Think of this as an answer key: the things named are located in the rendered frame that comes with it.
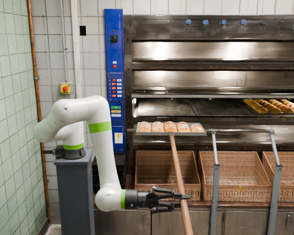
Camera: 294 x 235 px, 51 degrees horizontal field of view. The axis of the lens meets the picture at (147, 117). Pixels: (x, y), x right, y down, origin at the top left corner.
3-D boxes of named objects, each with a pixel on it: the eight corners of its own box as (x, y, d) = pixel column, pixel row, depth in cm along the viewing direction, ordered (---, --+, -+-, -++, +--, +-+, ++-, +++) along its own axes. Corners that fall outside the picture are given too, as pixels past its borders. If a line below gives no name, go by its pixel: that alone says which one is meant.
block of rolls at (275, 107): (241, 101, 362) (242, 96, 360) (283, 101, 361) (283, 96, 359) (259, 114, 303) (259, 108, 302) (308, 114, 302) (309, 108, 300)
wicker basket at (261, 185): (196, 176, 305) (198, 149, 298) (254, 177, 302) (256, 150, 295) (203, 201, 258) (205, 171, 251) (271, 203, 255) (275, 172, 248)
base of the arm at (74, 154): (40, 160, 185) (39, 151, 183) (47, 151, 199) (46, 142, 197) (84, 159, 186) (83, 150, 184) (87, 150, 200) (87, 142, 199)
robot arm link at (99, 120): (77, 98, 155) (87, 95, 145) (100, 95, 162) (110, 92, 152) (83, 134, 156) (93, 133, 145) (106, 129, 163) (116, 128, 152)
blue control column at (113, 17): (127, 156, 506) (124, 20, 451) (136, 156, 506) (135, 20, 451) (111, 227, 320) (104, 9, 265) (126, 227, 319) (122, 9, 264)
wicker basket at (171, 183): (136, 176, 305) (136, 149, 298) (192, 176, 305) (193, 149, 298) (133, 201, 258) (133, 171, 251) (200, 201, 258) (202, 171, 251)
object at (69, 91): (62, 93, 287) (61, 82, 285) (73, 93, 287) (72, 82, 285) (60, 94, 280) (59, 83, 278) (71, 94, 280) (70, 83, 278)
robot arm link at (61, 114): (29, 125, 182) (51, 96, 137) (56, 121, 190) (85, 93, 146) (33, 146, 180) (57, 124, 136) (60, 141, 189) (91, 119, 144)
